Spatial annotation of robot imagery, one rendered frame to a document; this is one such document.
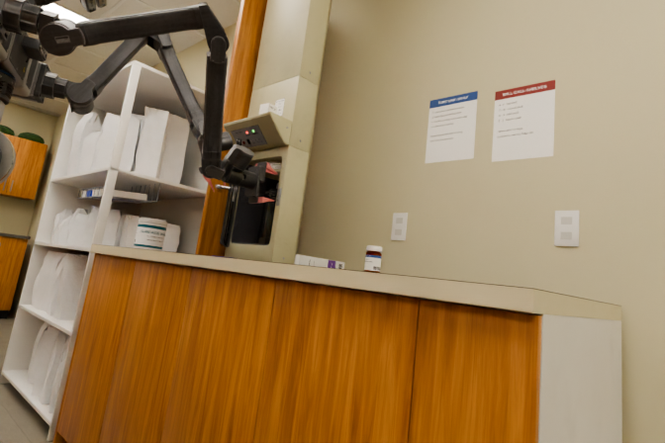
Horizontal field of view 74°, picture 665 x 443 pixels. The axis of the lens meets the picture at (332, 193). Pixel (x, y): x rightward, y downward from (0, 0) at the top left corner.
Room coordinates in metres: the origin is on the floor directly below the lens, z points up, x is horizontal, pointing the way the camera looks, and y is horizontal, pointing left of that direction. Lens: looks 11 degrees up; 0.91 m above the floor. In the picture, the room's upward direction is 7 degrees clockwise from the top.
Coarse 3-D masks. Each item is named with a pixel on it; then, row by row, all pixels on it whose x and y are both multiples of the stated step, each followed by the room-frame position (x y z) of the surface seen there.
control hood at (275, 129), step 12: (240, 120) 1.71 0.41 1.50; (252, 120) 1.66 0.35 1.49; (264, 120) 1.62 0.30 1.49; (276, 120) 1.61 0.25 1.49; (288, 120) 1.65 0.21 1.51; (228, 132) 1.81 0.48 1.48; (264, 132) 1.67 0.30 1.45; (276, 132) 1.63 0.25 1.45; (288, 132) 1.65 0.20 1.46; (264, 144) 1.72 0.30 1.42; (276, 144) 1.68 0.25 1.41
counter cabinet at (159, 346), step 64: (128, 320) 1.82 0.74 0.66; (192, 320) 1.49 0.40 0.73; (256, 320) 1.26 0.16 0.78; (320, 320) 1.09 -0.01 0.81; (384, 320) 0.96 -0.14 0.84; (448, 320) 0.86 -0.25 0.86; (512, 320) 0.78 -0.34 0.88; (576, 320) 0.91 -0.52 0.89; (128, 384) 1.74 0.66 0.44; (192, 384) 1.44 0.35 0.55; (256, 384) 1.23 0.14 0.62; (320, 384) 1.08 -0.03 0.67; (384, 384) 0.95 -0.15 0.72; (448, 384) 0.86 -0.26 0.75; (512, 384) 0.78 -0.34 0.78; (576, 384) 0.91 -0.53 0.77
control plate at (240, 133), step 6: (252, 126) 1.69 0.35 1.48; (234, 132) 1.78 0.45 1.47; (240, 132) 1.76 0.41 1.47; (252, 132) 1.71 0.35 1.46; (258, 132) 1.69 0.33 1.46; (240, 138) 1.79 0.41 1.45; (246, 138) 1.76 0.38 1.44; (252, 138) 1.74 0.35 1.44; (258, 138) 1.72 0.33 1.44; (264, 138) 1.70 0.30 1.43; (246, 144) 1.79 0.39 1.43; (252, 144) 1.77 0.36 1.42; (258, 144) 1.74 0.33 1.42
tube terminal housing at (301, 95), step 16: (288, 80) 1.71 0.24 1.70; (304, 80) 1.69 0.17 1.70; (256, 96) 1.85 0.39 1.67; (272, 96) 1.77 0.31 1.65; (288, 96) 1.70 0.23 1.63; (304, 96) 1.69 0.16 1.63; (256, 112) 1.84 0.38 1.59; (288, 112) 1.69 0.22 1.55; (304, 112) 1.70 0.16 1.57; (304, 128) 1.71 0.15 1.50; (288, 144) 1.67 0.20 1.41; (304, 144) 1.72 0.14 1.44; (256, 160) 1.82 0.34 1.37; (288, 160) 1.67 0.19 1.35; (304, 160) 1.73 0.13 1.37; (288, 176) 1.68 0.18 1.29; (304, 176) 1.74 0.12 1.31; (288, 192) 1.69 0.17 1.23; (304, 192) 1.81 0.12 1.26; (288, 208) 1.70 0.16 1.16; (272, 224) 1.68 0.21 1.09; (288, 224) 1.70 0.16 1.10; (272, 240) 1.67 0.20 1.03; (288, 240) 1.71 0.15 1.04; (224, 256) 1.89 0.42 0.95; (240, 256) 1.80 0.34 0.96; (256, 256) 1.73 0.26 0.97; (272, 256) 1.67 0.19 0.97; (288, 256) 1.72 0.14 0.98
